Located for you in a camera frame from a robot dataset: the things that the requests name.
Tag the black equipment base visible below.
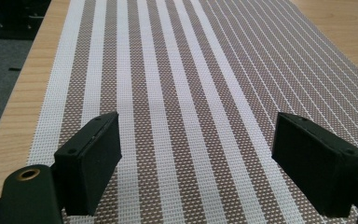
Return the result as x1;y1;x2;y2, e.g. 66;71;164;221
0;0;53;41

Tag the brown white striped woven placemat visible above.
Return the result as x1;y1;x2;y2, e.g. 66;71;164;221
26;0;358;224

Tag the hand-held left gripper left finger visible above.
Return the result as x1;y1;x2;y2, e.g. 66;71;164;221
53;111;123;217

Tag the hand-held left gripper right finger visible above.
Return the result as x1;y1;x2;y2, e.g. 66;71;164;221
270;112;358;218

